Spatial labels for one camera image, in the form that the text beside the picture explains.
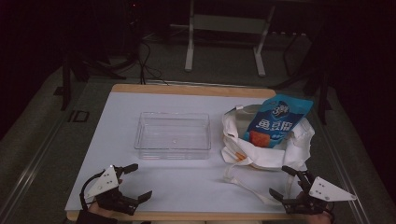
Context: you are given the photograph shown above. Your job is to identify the white metal stand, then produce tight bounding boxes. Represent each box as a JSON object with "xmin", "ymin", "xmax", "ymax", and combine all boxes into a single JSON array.
[{"xmin": 183, "ymin": 0, "xmax": 276, "ymax": 78}]

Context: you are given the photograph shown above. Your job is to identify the white table mat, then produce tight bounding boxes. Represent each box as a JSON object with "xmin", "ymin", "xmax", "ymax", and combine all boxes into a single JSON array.
[{"xmin": 64, "ymin": 91, "xmax": 312, "ymax": 215}]

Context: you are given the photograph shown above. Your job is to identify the black stand legs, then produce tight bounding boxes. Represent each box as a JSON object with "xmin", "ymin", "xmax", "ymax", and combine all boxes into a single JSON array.
[
  {"xmin": 60, "ymin": 50, "xmax": 128, "ymax": 112},
  {"xmin": 270, "ymin": 31, "xmax": 333, "ymax": 126}
]

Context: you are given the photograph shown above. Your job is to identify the black floor cable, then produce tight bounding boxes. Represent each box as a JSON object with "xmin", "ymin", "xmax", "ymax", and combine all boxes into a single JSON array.
[{"xmin": 135, "ymin": 38, "xmax": 170, "ymax": 86}]

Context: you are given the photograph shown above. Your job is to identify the person's right hand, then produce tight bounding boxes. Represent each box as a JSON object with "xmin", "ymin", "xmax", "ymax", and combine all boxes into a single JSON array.
[{"xmin": 306, "ymin": 208, "xmax": 336, "ymax": 224}]

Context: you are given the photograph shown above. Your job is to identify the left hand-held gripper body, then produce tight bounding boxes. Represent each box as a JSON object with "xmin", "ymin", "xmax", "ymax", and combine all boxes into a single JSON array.
[{"xmin": 83, "ymin": 164, "xmax": 140, "ymax": 217}]

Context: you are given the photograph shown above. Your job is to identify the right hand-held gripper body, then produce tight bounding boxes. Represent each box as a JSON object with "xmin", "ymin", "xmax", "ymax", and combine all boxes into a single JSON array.
[{"xmin": 283, "ymin": 171, "xmax": 358, "ymax": 217}]

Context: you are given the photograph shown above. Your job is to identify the clear plastic box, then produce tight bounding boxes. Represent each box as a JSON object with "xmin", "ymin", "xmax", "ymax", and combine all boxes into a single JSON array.
[{"xmin": 134, "ymin": 111, "xmax": 213, "ymax": 161}]

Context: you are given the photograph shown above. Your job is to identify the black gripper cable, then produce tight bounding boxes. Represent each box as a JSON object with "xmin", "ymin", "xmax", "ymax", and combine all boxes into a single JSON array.
[{"xmin": 78, "ymin": 169, "xmax": 107, "ymax": 213}]

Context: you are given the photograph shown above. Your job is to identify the black floor bracket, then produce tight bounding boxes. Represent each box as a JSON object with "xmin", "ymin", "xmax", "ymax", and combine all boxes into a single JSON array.
[{"xmin": 67, "ymin": 109, "xmax": 91, "ymax": 123}]

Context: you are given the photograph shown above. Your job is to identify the blue snack packet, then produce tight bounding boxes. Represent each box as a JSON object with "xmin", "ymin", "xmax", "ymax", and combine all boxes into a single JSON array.
[{"xmin": 242, "ymin": 93, "xmax": 315, "ymax": 149}]

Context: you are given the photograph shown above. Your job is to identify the person's left hand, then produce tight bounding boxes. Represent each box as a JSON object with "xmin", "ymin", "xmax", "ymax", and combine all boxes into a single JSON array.
[{"xmin": 88, "ymin": 202, "xmax": 126, "ymax": 220}]

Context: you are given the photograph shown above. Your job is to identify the white tote bag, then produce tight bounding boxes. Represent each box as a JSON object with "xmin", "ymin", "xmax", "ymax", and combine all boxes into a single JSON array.
[{"xmin": 220, "ymin": 104, "xmax": 317, "ymax": 206}]

